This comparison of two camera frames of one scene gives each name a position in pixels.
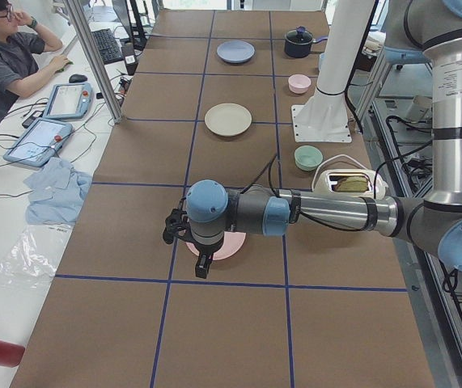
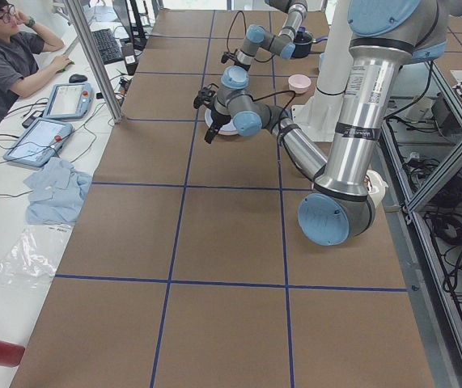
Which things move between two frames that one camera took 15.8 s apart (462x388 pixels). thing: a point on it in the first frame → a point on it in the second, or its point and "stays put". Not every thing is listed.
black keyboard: (107, 46) stays put
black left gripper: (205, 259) → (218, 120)
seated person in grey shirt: (6, 47) stays put
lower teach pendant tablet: (38, 142) stays put
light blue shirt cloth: (56, 192) stays put
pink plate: (232, 242) → (226, 128)
